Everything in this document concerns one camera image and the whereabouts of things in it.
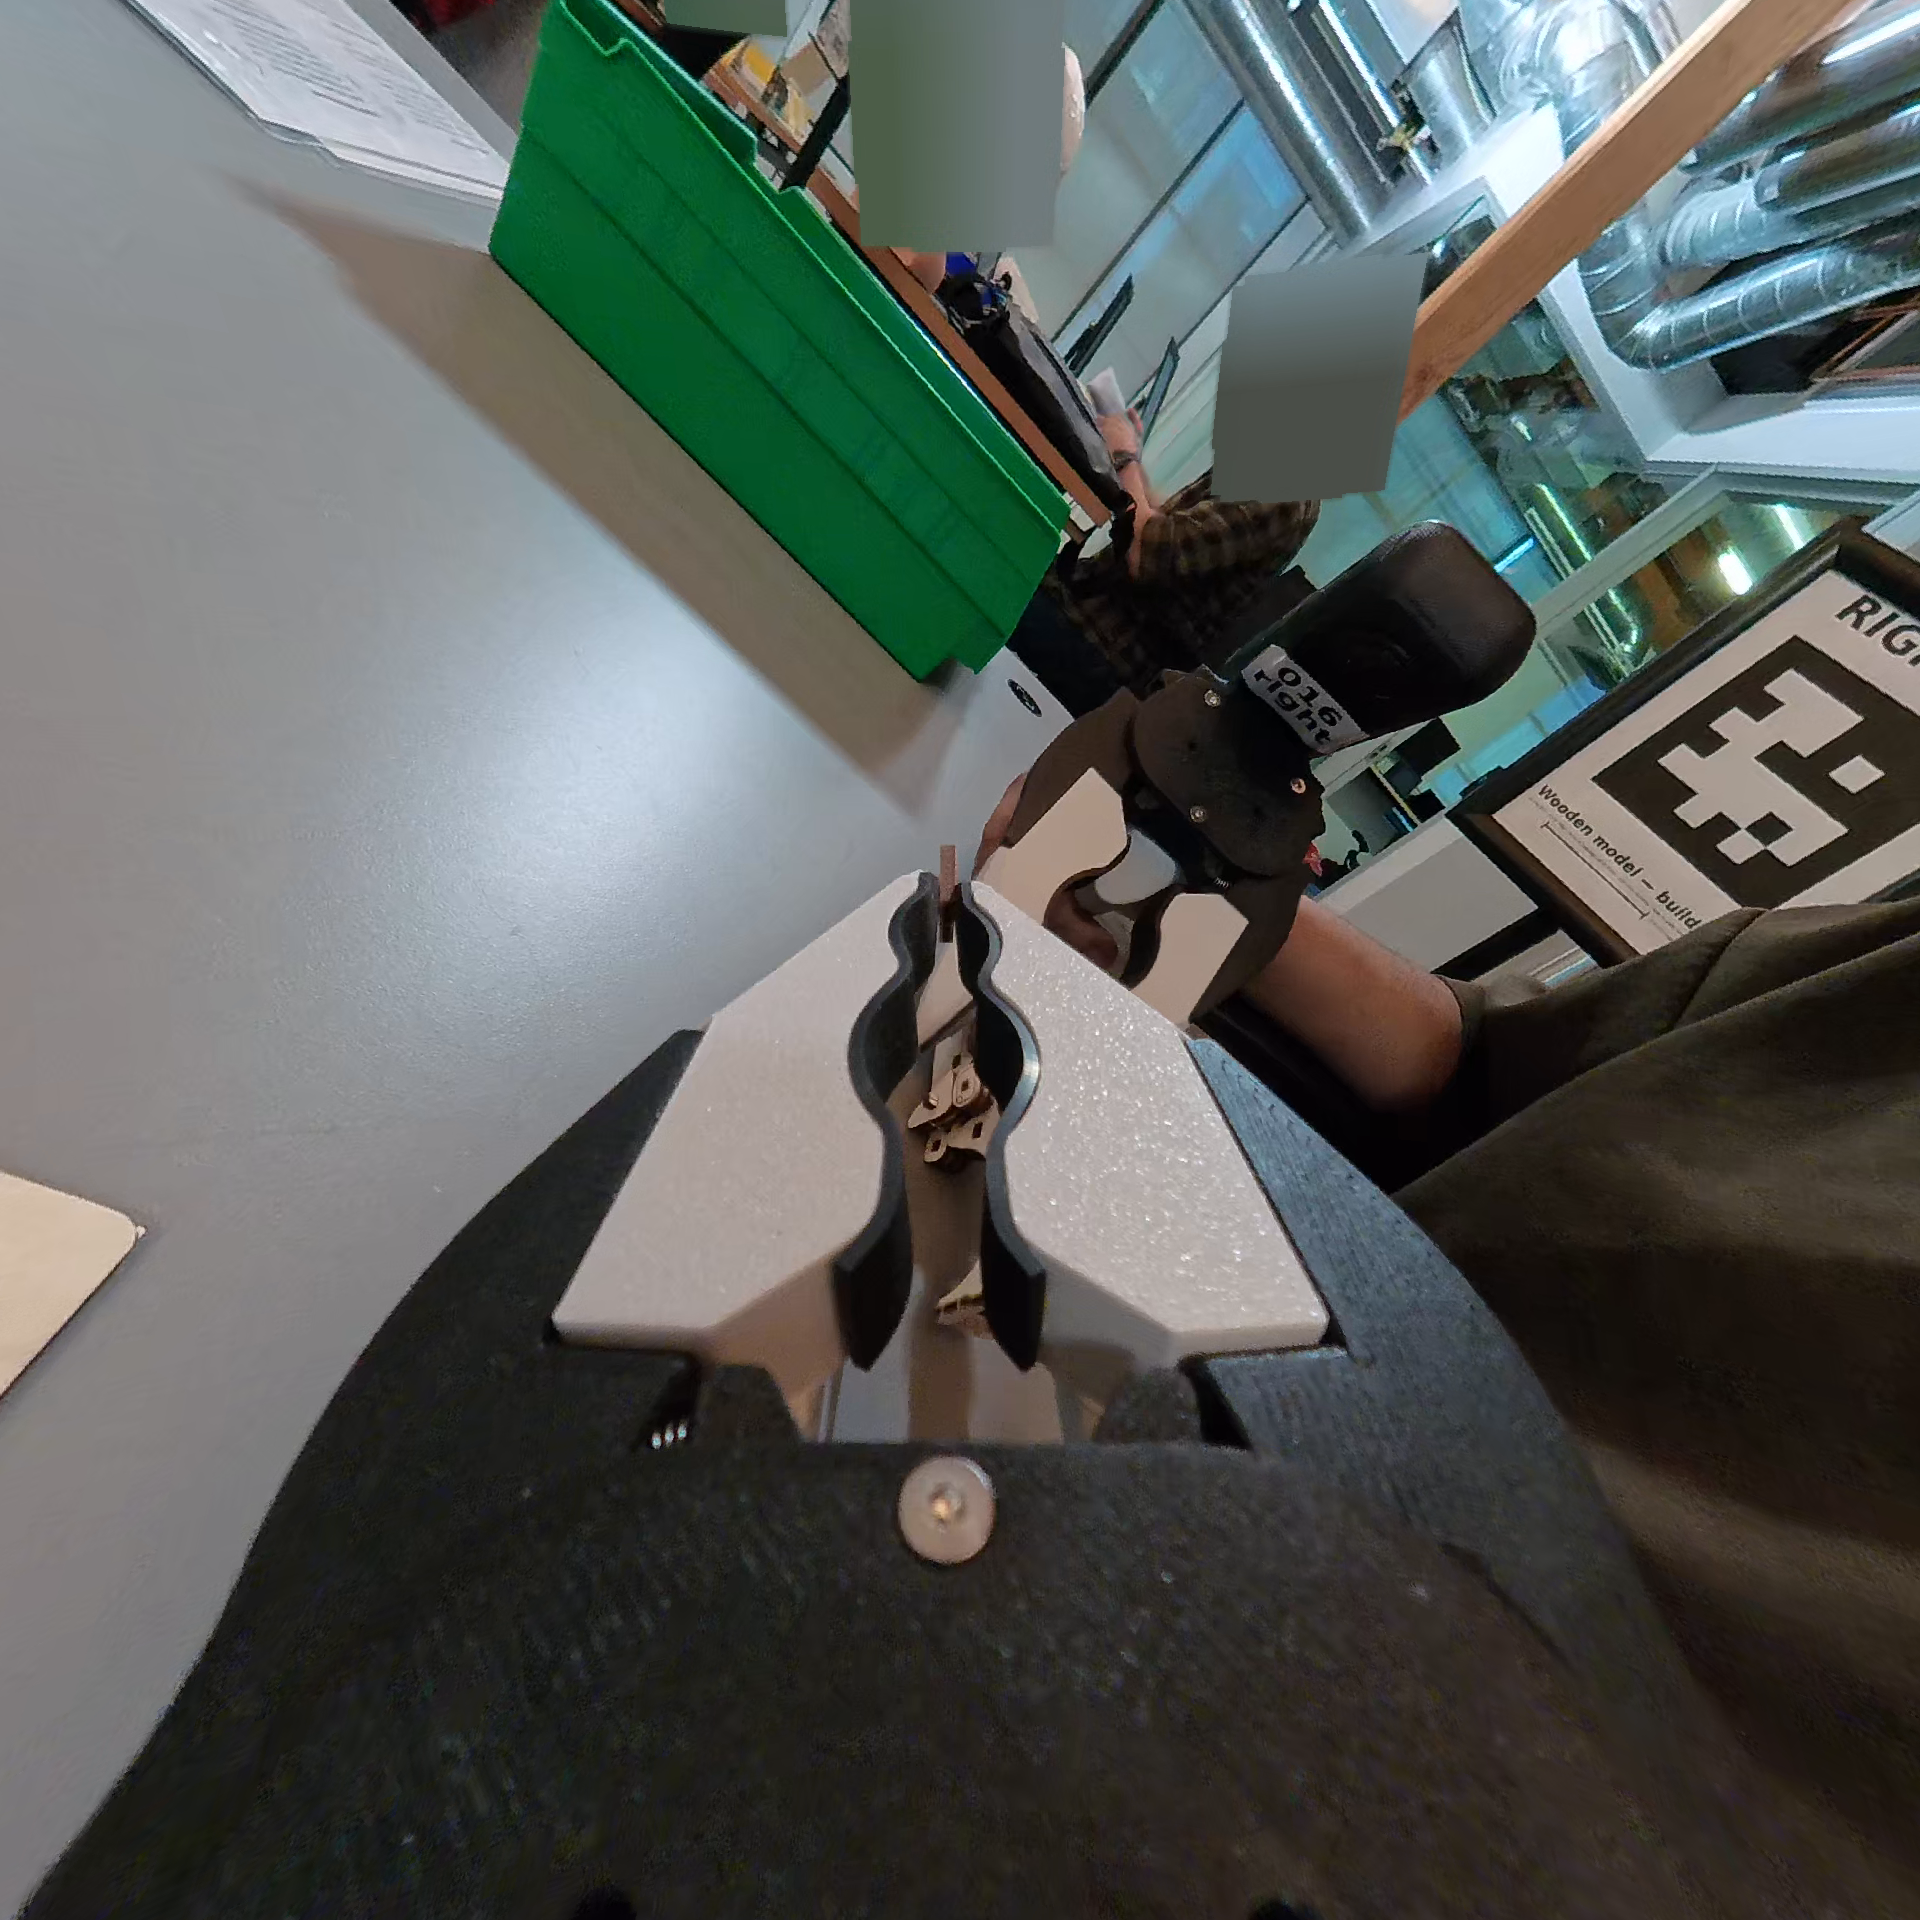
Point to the another person's forearm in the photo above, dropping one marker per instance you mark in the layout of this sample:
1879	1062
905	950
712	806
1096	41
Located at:
1128	466

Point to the silver metal pipe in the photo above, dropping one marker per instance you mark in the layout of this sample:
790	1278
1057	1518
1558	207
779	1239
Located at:
1306	106

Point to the person's olive shirt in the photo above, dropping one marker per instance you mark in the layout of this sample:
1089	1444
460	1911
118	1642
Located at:
1724	1201

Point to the person's right forearm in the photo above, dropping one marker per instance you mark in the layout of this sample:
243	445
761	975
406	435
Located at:
1364	1004

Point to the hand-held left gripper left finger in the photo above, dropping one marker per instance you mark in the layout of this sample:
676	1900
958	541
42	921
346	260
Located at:
704	1201

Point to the person's right hand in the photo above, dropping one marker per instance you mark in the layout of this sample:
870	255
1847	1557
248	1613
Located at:
1083	922

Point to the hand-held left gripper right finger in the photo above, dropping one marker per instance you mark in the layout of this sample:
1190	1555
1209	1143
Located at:
1155	1201

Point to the pale flat board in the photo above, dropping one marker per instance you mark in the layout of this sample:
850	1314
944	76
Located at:
52	1277

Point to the silver ventilation duct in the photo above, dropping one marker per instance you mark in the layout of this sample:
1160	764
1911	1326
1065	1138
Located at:
1724	301

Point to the wooden beam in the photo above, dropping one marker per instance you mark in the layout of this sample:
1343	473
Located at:
1588	182

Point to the white paper sheets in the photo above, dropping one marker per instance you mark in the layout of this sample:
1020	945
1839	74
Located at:
346	90

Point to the black bag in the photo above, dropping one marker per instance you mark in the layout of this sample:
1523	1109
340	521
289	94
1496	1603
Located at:
1050	389

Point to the green plastic bin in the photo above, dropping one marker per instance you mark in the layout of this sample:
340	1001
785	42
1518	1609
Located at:
779	389

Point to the framed black-and-white marker sign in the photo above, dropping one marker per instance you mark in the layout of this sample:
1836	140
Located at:
1770	751

